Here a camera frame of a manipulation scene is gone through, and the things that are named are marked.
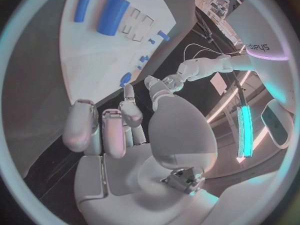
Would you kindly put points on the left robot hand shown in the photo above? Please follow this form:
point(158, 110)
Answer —
point(174, 82)

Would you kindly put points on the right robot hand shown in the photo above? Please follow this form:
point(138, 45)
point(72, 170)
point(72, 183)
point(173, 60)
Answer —
point(180, 131)

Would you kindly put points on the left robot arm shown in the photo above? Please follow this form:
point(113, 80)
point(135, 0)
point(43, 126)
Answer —
point(211, 65)

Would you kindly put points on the white task board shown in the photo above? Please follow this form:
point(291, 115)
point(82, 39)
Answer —
point(98, 60)

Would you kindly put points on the tiny blue peg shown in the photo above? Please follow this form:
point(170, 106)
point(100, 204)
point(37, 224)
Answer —
point(139, 67)

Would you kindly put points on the small blue plug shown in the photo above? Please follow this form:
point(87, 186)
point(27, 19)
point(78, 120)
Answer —
point(144, 58)

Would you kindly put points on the small blue peg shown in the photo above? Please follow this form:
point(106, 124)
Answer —
point(152, 41)

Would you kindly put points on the glowing light bar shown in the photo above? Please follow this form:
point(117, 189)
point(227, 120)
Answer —
point(246, 131)

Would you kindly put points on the thick blue cylinder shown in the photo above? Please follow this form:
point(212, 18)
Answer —
point(111, 16)

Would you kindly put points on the cluttered workshop desk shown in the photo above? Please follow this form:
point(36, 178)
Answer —
point(219, 1)

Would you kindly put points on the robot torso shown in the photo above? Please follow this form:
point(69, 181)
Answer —
point(262, 31)

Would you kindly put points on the slim long blue cylinder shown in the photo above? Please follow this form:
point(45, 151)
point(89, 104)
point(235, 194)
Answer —
point(83, 3)

